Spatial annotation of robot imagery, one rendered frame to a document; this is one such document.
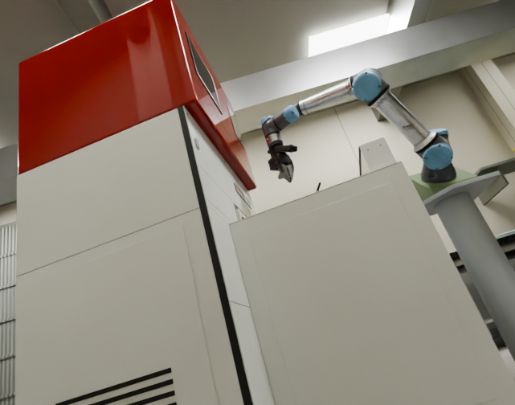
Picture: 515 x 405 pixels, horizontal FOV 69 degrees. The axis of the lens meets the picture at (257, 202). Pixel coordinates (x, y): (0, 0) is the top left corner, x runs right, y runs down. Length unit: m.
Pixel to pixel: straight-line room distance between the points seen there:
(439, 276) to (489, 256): 0.62
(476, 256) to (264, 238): 0.94
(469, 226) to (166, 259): 1.27
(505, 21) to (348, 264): 3.62
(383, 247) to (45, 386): 1.08
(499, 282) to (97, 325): 1.49
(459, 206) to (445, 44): 2.50
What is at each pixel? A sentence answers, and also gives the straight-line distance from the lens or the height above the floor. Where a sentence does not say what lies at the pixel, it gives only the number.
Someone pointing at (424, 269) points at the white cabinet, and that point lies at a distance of 1.22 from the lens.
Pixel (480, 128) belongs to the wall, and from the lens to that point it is 6.11.
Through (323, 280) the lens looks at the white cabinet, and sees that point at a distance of 1.20.
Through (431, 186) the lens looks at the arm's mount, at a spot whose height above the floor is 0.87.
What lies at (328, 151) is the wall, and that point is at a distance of 5.43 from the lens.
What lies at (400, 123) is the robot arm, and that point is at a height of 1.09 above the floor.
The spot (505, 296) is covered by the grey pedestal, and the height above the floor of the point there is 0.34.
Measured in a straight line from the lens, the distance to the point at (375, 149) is 1.42.
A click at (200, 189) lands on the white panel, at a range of 1.18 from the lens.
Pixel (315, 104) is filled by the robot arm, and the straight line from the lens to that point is 1.87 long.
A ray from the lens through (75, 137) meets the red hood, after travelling 1.57.
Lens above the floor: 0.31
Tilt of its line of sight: 24 degrees up
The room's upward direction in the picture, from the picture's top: 17 degrees counter-clockwise
